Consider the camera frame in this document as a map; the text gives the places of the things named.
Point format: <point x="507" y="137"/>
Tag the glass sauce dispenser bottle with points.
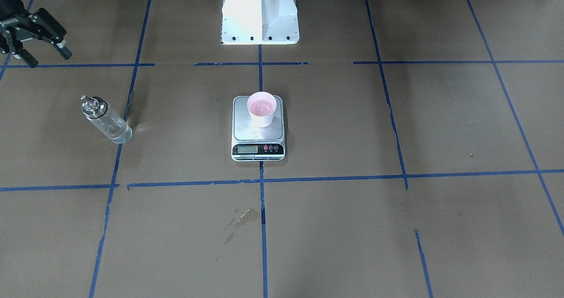
<point x="106" y="119"/>

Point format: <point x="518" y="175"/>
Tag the grey digital kitchen scale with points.
<point x="252" y="143"/>

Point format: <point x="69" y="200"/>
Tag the white pedestal column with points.
<point x="259" y="22"/>

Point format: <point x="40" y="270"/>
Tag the pink paper cup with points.
<point x="261" y="107"/>

